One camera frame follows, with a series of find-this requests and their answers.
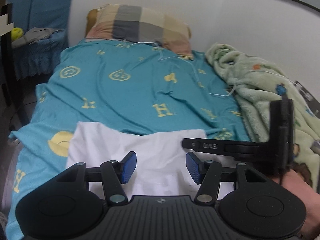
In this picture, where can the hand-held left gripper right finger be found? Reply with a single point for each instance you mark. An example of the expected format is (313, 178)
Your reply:
(193, 168)

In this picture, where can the yellow-green plush toy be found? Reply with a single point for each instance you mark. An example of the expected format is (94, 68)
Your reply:
(17, 33)

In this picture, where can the white t-shirt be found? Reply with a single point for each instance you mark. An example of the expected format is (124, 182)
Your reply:
(150, 150)

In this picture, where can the green printed fleece blanket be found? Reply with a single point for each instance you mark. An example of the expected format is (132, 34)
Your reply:
(250, 85)

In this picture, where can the black chair with white backrest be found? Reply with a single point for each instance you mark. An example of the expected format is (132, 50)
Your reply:
(15, 80)

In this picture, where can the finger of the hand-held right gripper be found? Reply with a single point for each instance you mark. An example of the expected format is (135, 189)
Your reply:
(200, 145)

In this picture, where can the person's right hand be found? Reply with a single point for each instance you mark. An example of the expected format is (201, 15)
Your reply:
(296, 187)

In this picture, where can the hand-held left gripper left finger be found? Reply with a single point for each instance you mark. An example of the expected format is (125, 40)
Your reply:
(128, 167)

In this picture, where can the checked pillow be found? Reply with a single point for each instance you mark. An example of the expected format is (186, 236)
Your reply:
(140, 22)

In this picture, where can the brown pillow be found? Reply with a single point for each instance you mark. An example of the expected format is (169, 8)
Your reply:
(90, 20)

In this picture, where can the blue covered chair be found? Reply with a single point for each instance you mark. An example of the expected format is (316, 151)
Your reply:
(45, 5)

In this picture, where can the grey cloth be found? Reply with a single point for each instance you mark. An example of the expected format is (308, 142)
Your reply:
(35, 36)

